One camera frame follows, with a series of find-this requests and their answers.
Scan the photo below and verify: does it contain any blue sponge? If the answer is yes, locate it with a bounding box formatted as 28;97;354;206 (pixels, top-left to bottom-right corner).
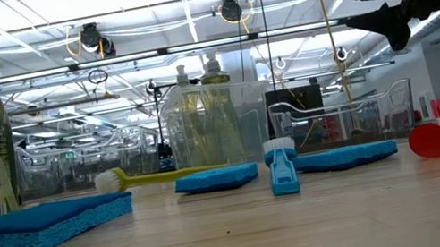
0;188;140;247
172;161;261;199
292;137;401;179

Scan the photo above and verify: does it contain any blue dish brush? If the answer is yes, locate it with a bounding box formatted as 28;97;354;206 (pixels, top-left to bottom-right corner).
260;135;305;199

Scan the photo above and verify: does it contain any long ceiling light strip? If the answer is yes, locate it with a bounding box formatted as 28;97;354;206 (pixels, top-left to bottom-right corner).
0;16;343;86

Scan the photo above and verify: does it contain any yellow-green dish brush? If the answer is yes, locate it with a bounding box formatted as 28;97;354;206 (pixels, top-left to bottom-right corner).
91;149;230;197

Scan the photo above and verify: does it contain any black standing fan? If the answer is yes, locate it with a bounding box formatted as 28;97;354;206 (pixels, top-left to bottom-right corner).
313;0;362;135

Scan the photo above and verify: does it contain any red dish brush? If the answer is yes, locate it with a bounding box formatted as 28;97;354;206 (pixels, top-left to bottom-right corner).
401;97;440;162

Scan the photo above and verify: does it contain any black cabinet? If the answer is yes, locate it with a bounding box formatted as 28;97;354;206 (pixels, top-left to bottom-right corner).
263;81;332;154

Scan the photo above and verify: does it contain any clear acrylic handled bin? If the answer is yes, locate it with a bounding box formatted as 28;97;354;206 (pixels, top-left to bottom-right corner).
267;77;421;160
11;120;166;203

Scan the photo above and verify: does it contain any black hanging cable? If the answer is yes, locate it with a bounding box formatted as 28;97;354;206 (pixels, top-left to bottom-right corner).
257;0;281;93

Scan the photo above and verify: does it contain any translucent plastic tub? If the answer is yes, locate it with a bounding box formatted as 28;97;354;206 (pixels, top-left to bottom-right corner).
154;70;283;179

